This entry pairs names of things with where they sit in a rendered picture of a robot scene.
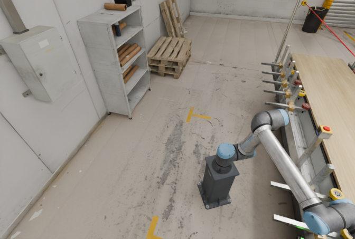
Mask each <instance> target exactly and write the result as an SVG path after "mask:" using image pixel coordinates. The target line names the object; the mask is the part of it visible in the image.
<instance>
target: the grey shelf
mask: <svg viewBox="0 0 355 239"><path fill-rule="evenodd" d="M139 12H140V13H139ZM101 13H105V14H101ZM110 14H114V15H110ZM140 16H141V17H140ZM118 21H119V22H125V23H126V27H125V28H123V29H122V30H120V33H121V36H116V33H115V34H114V35H113V31H112V27H111V25H113V24H114V23H116V22H118ZM77 23H78V26H79V30H80V33H81V36H82V39H83V42H84V44H85V47H86V50H87V53H88V56H89V59H90V62H91V65H92V68H93V71H94V74H95V77H96V80H97V83H98V86H99V89H100V92H101V95H102V98H103V100H104V103H105V106H106V109H107V112H108V115H110V114H111V113H110V112H114V113H118V114H124V115H127V116H129V119H130V120H131V119H132V115H131V112H132V111H133V110H134V108H135V106H136V105H137V104H138V102H139V101H140V99H141V98H142V97H143V95H144V94H145V92H146V91H147V89H148V88H149V90H150V91H151V85H150V76H149V70H148V61H147V52H146V43H145V34H144V25H143V16H142V7H141V5H132V6H130V7H128V8H127V10H126V11H118V10H110V9H105V8H104V9H101V10H99V11H97V12H95V13H92V14H90V15H88V16H86V17H83V18H81V19H79V20H77ZM142 34H143V35H142ZM124 43H125V44H126V45H127V44H130V45H131V46H132V45H133V44H134V43H136V44H137V45H138V46H140V47H141V50H140V51H139V52H138V53H137V54H136V55H135V56H134V57H132V58H131V59H130V60H129V61H128V62H127V63H126V64H125V65H124V66H123V67H120V62H119V58H118V53H117V49H118V48H119V47H120V46H122V45H123V44H124ZM144 51H145V52H144ZM114 57H115V58H114ZM145 60H146V61H145ZM130 65H131V66H132V67H134V66H135V65H138V66H139V68H138V69H137V70H136V72H135V73H134V74H133V75H132V76H131V78H130V79H129V80H128V81H127V82H126V84H124V79H123V75H122V74H123V73H124V72H125V71H126V69H127V68H128V67H129V66H130ZM147 77H148V78H147Z"/></svg>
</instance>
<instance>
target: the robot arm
mask: <svg viewBox="0 0 355 239"><path fill-rule="evenodd" d="M288 122H289V119H288V115H287V113H286V111H285V110H283V109H274V110H268V111H261V112H259V113H257V114H256V115H255V116H254V117H253V119H252V121H251V126H250V127H251V133H250V134H249V135H248V136H247V137H246V138H245V139H243V140H241V141H239V142H238V143H237V144H233V145H232V144H230V143H228V142H224V143H221V144H220V145H219V147H218V149H217V153H216V157H215V158H214V159H213V161H212V167H213V169H214V170H215V171H216V172H217V173H219V174H227V173H229V172H230V171H231V169H232V163H231V162H233V161H239V160H244V159H249V158H252V157H254V156H255V154H256V151H255V150H256V149H255V148H256V147H257V146H259V145H260V144H261V143H262V144H263V146H264V148H265V149H266V151H267V152H268V154H269V156H270V157H271V159H272V161H273V162H274V164H275V166H276V167H277V169H278V170H279V172H280V174H281V175H282V176H283V178H284V180H285V181H286V183H287V184H288V186H289V188H290V190H291V191H292V193H293V194H294V196H295V198H296V199H297V201H298V202H299V204H300V206H301V207H302V210H303V211H304V214H303V219H304V221H305V224H306V226H307V227H308V228H309V229H310V230H311V231H312V232H313V233H315V234H317V235H328V234H330V233H333V232H336V231H339V230H343V229H347V230H348V232H349V233H350V234H351V236H352V237H353V238H352V239H355V204H353V203H352V202H351V201H350V200H349V199H347V198H341V199H337V200H334V201H332V202H330V203H329V206H327V207H325V206H324V204H323V203H322V201H320V199H319V198H318V197H317V195H316V193H315V192H314V191H313V189H312V188H311V186H310V185H309V184H308V182H307V181H306V179H305V178H304V177H303V175H302V174H301V172H300V171H299V169H298V168H297V167H296V165H295V164H294V163H293V161H292V160H291V158H290V157H289V155H288V154H287V152H286V151H285V149H284V148H283V147H282V145H281V144H280V143H279V141H278V140H277V138H276V137H275V135H274V134H273V132H274V131H276V130H277V129H278V128H279V127H281V126H286V125H287V124H288Z"/></svg>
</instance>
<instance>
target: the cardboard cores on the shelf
mask: <svg viewBox="0 0 355 239"><path fill-rule="evenodd" d="M118 23H119V27H120V30H122V29H123V28H125V27H126V23H125V22H121V23H120V22H119V21H118ZM111 27H112V31H113V35H114V34H115V33H116V31H115V26H114V24H113V25H111ZM140 50H141V47H140V46H138V45H137V44H136V43H134V44H133V45H132V46H131V45H130V44H127V45H126V44H125V43H124V44H123V45H122V46H120V47H119V48H118V49H117V53H118V58H119V62H120V67H123V66H124V65H125V64H126V63H127V62H128V61H129V60H130V59H131V58H132V57H134V56H135V55H136V54H137V53H138V52H139V51H140ZM138 68H139V66H138V65H135V66H134V67H132V66H131V65H130V66H129V67H128V68H127V69H126V71H125V72H124V73H123V74H122V75H123V79H124V84H126V82H127V81H128V80H129V79H130V78H131V76H132V75H133V74H134V73H135V72H136V70H137V69H138Z"/></svg>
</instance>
